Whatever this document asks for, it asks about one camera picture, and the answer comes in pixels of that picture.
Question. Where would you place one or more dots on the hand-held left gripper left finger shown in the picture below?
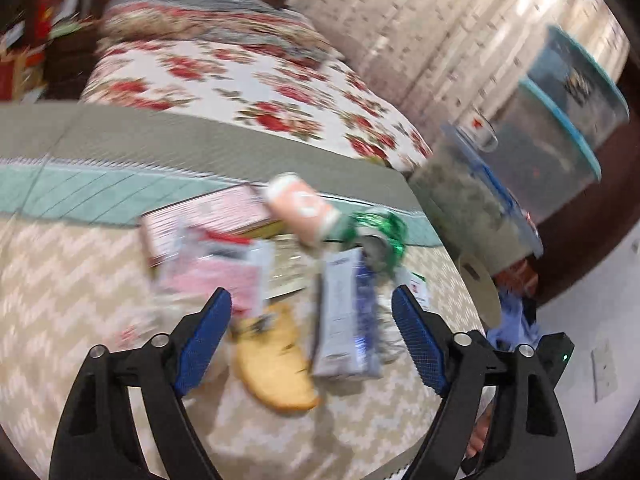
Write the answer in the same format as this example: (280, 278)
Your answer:
(200, 345)

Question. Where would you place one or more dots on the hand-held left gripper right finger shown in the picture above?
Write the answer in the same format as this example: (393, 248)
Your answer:
(420, 340)

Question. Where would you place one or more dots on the pink plastic wrapper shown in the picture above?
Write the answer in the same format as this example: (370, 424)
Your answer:
(215, 275)

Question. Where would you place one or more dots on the bread slice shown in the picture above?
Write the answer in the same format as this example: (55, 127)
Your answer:
(275, 365)

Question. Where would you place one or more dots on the white and blue wrapper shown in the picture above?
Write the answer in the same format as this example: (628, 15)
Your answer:
(340, 310)

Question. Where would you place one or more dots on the person's right hand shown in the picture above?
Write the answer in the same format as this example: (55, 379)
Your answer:
(479, 432)

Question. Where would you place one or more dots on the clear plastic wrapper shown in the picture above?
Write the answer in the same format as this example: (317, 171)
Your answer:
(395, 330)

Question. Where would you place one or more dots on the blue cloth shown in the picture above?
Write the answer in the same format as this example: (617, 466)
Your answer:
(517, 320)

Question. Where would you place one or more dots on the round wooden board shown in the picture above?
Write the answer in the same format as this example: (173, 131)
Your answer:
(485, 290)

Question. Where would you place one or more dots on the red bag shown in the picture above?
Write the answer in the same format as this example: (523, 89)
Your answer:
(520, 277)

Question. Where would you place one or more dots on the beige printed packet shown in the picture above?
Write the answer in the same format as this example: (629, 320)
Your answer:
(287, 270)

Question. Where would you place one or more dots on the green drink can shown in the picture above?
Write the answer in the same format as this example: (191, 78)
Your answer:
(385, 230)

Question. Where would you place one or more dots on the pink and yellow carton box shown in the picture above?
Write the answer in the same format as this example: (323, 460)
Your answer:
(200, 215)

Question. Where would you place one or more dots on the zigzag patterned tablecloth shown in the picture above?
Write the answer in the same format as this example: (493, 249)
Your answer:
(75, 285)

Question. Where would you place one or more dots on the blue-lidded clear storage box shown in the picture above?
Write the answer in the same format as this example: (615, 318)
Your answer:
(465, 200)

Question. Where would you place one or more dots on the pink white cup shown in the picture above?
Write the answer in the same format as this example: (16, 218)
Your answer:
(300, 205)

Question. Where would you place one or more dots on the teal-lidded clear storage box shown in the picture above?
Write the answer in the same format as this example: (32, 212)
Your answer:
(540, 160)

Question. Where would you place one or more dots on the white enamel mug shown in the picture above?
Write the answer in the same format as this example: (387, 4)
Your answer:
(480, 130)

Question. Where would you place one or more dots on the floral bedspread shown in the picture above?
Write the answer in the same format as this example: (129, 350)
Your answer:
(280, 90)

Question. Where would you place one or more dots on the small clear storage box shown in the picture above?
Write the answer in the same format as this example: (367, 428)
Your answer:
(585, 85)

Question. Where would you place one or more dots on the beige patterned curtain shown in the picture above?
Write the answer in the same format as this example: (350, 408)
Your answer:
(425, 20)

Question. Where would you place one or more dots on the brown paper bag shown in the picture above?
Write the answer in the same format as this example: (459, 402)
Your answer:
(20, 77)

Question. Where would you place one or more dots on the folded patchwork quilt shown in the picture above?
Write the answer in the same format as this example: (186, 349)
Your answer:
(200, 20)

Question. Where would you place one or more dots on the red cardboard box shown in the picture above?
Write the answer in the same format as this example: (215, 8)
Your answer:
(44, 10)

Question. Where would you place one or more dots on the white wall socket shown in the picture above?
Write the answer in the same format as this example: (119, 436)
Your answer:
(605, 372)

